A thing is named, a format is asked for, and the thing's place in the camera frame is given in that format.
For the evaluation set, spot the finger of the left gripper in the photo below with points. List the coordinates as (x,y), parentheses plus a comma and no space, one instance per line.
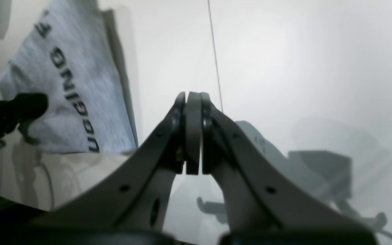
(24,107)

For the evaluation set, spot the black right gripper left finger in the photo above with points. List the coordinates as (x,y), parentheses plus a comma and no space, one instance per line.
(136,195)

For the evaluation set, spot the grey T-shirt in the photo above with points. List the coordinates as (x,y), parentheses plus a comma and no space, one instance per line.
(68,58)

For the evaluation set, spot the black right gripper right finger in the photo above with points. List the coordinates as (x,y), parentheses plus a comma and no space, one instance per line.
(261,202)

